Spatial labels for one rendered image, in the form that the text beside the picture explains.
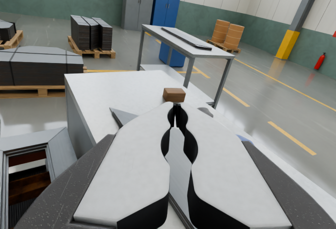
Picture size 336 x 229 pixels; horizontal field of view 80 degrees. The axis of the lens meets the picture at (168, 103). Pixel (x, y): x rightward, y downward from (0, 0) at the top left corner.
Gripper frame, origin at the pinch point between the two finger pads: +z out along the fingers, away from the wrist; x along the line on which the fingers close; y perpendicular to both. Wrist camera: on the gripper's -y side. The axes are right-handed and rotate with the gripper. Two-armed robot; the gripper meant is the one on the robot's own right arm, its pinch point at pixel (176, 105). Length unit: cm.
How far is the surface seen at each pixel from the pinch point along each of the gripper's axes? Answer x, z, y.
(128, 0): -147, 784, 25
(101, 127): -23, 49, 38
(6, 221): -47, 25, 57
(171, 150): 2, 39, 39
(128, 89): -20, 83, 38
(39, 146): -54, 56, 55
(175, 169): 3, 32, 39
